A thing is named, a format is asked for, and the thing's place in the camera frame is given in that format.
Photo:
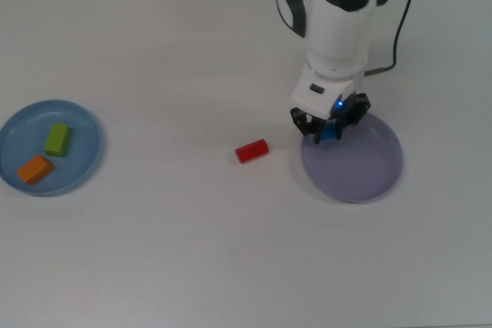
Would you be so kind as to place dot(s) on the blue block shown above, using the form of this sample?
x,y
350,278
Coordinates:
x,y
328,135

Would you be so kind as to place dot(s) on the orange rectangular block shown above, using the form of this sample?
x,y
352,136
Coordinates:
x,y
34,168

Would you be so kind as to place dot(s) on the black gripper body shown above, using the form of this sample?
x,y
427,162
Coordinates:
x,y
342,111

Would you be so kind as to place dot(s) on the blue plastic plate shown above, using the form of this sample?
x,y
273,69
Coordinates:
x,y
80,166

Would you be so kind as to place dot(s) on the green rectangular block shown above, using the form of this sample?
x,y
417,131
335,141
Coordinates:
x,y
57,140

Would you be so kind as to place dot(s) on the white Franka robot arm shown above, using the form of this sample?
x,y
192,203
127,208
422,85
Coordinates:
x,y
338,36

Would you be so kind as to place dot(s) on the purple plastic plate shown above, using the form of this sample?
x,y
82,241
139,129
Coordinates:
x,y
351,170

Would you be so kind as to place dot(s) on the red cylinder block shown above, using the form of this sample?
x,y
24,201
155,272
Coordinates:
x,y
251,151

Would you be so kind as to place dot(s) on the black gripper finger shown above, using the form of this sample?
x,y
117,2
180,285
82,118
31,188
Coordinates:
x,y
307,124
361,109

